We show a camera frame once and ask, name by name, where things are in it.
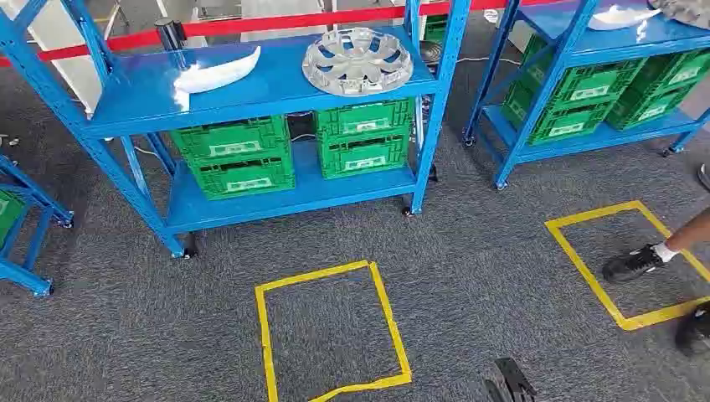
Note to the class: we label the silver plastic wheel cover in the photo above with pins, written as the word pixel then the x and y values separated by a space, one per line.
pixel 358 61

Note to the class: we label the yellow floor tape square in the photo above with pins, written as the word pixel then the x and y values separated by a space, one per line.
pixel 261 333
pixel 582 267

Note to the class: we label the white curved plastic part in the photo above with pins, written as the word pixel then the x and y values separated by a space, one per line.
pixel 216 75
pixel 615 19

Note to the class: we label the red barrier belt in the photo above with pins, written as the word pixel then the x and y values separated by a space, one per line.
pixel 249 24

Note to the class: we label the blue metal shelf rack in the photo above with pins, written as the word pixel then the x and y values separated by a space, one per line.
pixel 144 94
pixel 33 194
pixel 610 40

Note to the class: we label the robot's black foot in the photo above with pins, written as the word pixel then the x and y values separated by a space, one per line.
pixel 507 383

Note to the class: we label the black shoe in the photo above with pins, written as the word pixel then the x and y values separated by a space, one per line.
pixel 629 265
pixel 696 333

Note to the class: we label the white sock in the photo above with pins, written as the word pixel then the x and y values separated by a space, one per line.
pixel 664 252

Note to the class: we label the person's leg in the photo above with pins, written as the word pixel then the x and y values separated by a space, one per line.
pixel 690 232

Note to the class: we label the grey shoe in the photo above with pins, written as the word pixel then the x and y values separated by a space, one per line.
pixel 705 177

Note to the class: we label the camouflage fabric item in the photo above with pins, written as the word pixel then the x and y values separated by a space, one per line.
pixel 685 11

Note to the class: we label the black stanchion post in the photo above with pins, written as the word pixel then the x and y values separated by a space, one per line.
pixel 169 34

